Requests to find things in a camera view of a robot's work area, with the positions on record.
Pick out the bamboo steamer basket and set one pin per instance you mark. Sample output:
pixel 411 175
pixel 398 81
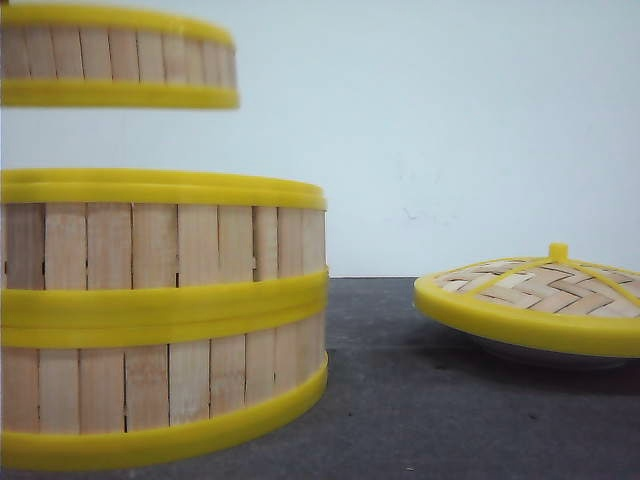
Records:
pixel 79 55
pixel 120 257
pixel 78 410

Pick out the white plate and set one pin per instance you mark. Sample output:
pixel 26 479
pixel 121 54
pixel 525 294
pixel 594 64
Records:
pixel 549 359

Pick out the woven bamboo steamer lid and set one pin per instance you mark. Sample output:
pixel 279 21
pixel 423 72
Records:
pixel 552 303

